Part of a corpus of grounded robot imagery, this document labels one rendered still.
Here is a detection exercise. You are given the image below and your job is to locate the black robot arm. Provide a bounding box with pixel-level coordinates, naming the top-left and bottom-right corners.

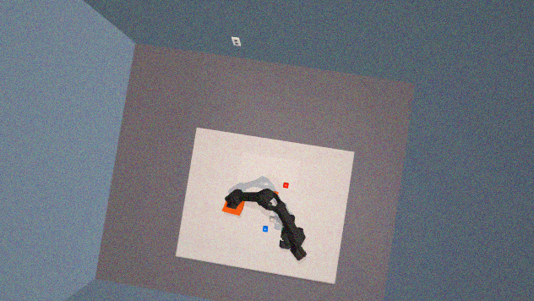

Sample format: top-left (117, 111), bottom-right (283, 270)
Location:
top-left (225, 189), bottom-right (307, 260)

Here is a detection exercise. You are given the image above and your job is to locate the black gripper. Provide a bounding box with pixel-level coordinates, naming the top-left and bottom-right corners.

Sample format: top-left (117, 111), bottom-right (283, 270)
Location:
top-left (279, 215), bottom-right (295, 249)

